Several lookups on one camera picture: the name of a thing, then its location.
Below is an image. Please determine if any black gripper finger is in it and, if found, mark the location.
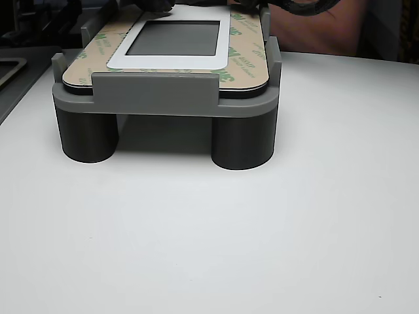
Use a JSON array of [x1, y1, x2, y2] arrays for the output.
[[119, 0, 148, 12]]

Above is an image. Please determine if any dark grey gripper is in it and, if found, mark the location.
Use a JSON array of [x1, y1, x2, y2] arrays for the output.
[[147, 0, 273, 14]]

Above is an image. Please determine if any tan printed protective film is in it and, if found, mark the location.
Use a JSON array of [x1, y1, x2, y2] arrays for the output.
[[62, 3, 270, 93]]

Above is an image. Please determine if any white panel with grey window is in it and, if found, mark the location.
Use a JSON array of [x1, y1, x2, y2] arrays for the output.
[[62, 3, 270, 99]]

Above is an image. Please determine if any grey fixture with dark legs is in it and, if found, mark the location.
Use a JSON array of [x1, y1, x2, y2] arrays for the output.
[[51, 5, 282, 171]]

